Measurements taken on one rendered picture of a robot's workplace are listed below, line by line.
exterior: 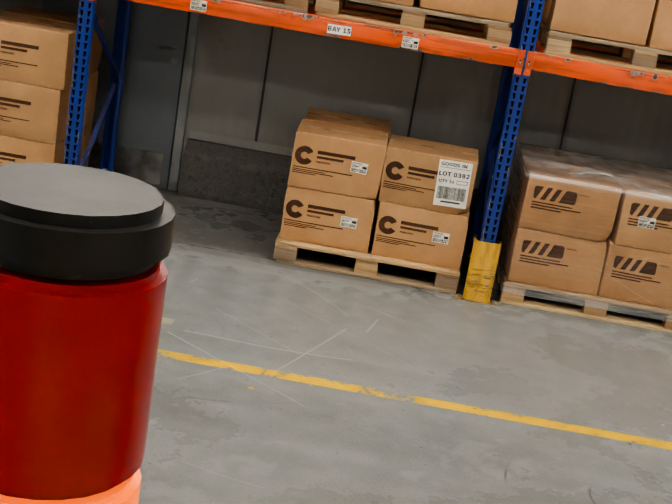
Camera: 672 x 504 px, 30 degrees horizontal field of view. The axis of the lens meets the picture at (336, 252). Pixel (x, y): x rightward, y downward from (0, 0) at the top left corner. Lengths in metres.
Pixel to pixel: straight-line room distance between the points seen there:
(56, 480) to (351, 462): 5.28
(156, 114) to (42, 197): 9.07
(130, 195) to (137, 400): 0.05
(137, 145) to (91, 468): 9.14
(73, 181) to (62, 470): 0.07
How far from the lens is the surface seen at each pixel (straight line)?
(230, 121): 9.32
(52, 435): 0.29
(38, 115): 8.26
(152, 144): 9.40
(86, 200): 0.29
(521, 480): 5.75
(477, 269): 7.96
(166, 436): 5.55
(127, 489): 0.32
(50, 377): 0.29
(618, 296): 8.17
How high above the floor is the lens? 2.42
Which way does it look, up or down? 16 degrees down
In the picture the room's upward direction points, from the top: 10 degrees clockwise
